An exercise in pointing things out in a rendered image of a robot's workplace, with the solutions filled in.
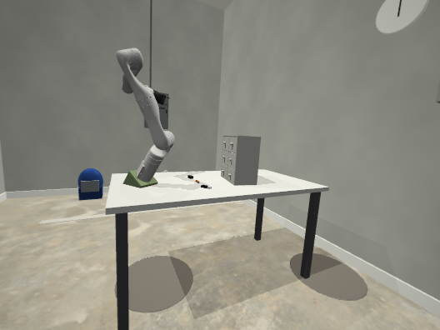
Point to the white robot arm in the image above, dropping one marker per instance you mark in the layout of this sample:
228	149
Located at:
131	62

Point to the grey drawer front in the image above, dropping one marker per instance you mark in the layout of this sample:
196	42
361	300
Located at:
225	143
225	157
224	170
230	173
233	144
231	159

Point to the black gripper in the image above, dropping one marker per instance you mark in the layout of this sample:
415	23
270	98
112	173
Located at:
160	98

